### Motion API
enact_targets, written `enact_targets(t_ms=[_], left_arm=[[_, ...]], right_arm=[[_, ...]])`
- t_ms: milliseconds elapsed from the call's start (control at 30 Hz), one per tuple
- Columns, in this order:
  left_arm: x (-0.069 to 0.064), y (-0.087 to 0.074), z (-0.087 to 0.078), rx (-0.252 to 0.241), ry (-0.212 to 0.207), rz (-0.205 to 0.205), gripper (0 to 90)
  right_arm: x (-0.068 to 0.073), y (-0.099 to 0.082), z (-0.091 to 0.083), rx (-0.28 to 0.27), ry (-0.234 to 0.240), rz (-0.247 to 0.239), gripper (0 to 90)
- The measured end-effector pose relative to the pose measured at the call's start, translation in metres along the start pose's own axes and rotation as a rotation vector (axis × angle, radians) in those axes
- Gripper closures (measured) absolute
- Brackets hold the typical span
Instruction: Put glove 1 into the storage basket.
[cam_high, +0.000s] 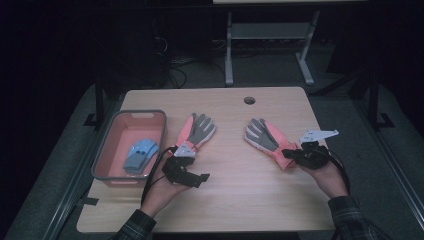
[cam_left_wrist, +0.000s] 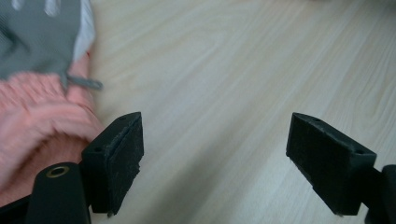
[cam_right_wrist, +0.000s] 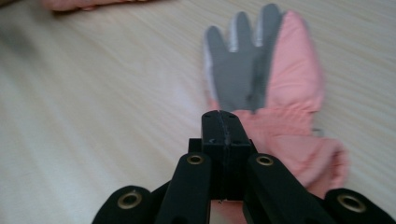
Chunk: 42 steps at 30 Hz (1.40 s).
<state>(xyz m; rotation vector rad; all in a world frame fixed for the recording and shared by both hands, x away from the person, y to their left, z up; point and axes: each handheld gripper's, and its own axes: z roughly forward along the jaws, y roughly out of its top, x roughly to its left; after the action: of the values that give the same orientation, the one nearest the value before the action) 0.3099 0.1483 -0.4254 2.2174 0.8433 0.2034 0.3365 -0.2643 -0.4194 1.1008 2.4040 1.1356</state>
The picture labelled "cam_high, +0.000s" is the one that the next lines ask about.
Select black floor cables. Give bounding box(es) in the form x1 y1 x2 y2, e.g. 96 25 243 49
156 33 228 89

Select person's left hand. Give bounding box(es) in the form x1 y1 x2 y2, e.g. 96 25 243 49
139 171 192 219

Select pink and grey glove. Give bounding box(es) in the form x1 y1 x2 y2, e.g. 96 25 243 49
167 112 217 158
244 118 302 171

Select black strap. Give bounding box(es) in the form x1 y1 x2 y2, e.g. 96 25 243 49
77 197 100 207

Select grey metal desk frame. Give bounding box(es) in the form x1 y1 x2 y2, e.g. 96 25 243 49
212 0 368 87

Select blue and grey glove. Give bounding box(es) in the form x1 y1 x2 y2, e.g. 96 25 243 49
122 138 155 174
134 141 161 175

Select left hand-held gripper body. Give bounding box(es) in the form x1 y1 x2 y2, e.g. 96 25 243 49
161 142 202 188

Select pink basket with grey rim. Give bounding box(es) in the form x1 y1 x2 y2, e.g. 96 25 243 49
90 109 168 187

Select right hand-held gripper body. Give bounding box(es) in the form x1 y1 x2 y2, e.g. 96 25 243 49
292 128 340 171

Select black metal stand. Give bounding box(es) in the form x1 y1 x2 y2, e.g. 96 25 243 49
83 74 107 128
366 68 396 132

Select person's right hand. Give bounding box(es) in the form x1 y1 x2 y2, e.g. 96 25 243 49
297 159 350 200

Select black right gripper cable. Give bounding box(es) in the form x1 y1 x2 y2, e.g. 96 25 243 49
321 146 352 197

